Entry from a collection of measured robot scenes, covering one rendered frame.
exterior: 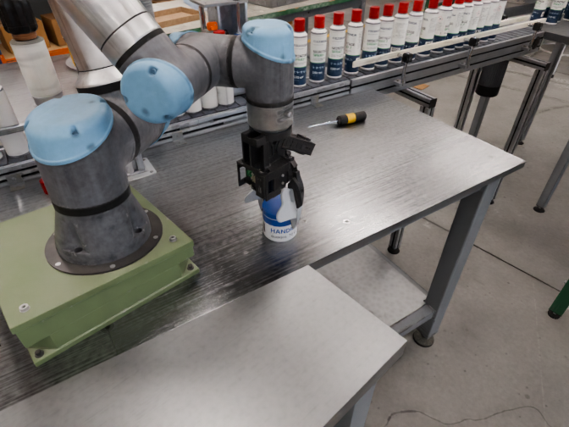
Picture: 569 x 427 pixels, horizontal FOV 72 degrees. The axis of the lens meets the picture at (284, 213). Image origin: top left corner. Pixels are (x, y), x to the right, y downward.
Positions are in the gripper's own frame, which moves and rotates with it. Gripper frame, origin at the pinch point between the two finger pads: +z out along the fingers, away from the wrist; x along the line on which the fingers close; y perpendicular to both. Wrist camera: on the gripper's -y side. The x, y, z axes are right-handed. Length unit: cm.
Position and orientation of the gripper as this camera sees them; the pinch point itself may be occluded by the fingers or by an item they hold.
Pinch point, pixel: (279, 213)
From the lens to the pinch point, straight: 78.8
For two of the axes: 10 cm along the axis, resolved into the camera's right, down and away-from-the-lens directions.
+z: 0.0, 7.8, 6.3
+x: 7.4, 4.2, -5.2
